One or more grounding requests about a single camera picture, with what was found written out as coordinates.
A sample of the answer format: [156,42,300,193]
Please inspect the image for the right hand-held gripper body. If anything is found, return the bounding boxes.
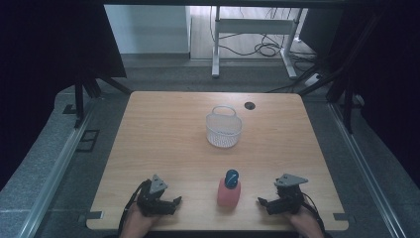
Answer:
[267,173,309,216]

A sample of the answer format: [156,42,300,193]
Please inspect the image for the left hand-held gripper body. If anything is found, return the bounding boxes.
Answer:
[136,174,173,218]

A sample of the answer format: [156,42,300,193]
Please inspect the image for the pink bottle with blue cap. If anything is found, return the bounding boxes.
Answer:
[216,169,243,209]

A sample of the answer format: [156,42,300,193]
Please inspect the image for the white plastic basket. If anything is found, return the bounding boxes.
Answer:
[205,104,244,149]

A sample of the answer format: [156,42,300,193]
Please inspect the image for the person's left hand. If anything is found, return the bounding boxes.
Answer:
[119,201,162,238]

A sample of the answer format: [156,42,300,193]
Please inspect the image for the person's right hand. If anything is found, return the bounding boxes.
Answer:
[282,205,326,238]

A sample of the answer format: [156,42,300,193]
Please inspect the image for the black tripod stand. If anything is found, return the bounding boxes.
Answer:
[72,67,133,129]
[298,13,384,135]

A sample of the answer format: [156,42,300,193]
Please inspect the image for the white power strip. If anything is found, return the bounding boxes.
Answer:
[304,72,323,87]

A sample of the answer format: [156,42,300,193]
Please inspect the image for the black curtain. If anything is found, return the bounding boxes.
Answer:
[298,0,420,189]
[0,0,127,192]

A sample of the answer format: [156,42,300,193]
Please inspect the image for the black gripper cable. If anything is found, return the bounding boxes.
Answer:
[299,191,327,232]
[117,178,152,236]

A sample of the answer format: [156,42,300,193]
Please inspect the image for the aluminium floor rail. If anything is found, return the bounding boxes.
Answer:
[16,98,97,238]
[327,102,407,238]

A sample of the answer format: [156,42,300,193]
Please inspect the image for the black floor cables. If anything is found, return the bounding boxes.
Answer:
[217,6,320,94]

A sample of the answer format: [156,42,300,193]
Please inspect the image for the white metal desk frame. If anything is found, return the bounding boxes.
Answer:
[211,5,303,80]

